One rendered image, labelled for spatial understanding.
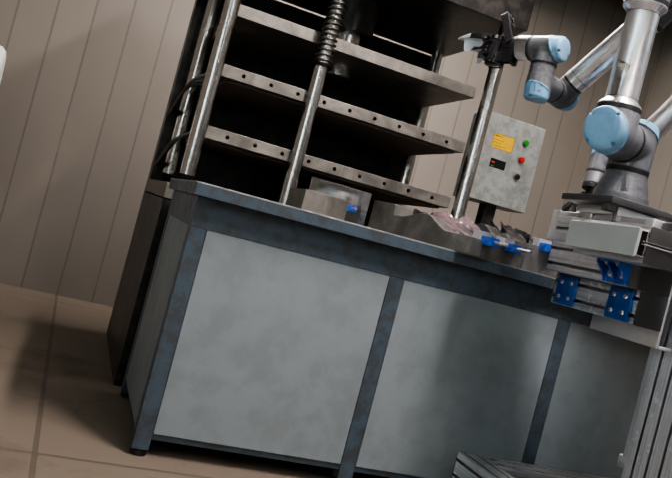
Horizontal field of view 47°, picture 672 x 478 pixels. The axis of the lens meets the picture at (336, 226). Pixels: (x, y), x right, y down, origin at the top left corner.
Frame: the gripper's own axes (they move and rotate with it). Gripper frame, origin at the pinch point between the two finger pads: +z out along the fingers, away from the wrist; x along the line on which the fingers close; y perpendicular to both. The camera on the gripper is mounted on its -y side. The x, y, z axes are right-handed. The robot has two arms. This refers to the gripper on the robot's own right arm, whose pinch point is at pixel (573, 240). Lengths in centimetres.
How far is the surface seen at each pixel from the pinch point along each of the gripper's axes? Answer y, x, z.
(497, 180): -80, 9, -36
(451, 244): 6, -47, 20
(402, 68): -73, -54, -60
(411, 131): -73, -41, -36
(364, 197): -77, -50, -3
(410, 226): -13, -53, 15
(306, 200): -12, -91, 22
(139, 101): -243, -145, -41
